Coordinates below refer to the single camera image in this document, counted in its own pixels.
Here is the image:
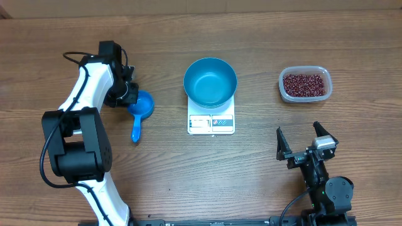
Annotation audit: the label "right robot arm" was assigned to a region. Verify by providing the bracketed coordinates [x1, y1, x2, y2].
[276, 121, 357, 226]

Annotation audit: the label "teal blue bowl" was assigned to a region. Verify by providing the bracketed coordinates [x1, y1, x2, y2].
[183, 57, 238, 108]

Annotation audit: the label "red beans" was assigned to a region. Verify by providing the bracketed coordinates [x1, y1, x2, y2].
[283, 74, 325, 97]

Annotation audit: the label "clear plastic food container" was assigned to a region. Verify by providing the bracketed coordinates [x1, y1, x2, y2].
[278, 66, 333, 104]

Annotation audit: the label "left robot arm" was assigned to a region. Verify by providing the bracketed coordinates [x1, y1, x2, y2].
[40, 41, 138, 225]

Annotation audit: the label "white digital kitchen scale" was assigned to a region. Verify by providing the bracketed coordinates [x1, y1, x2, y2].
[187, 96, 236, 135]

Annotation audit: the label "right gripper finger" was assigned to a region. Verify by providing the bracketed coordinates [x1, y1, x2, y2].
[313, 121, 339, 144]
[276, 127, 292, 161]

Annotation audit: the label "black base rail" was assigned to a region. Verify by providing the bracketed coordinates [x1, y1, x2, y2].
[77, 215, 357, 226]

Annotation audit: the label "blue plastic measuring scoop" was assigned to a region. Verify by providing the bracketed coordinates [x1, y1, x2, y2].
[128, 90, 155, 143]

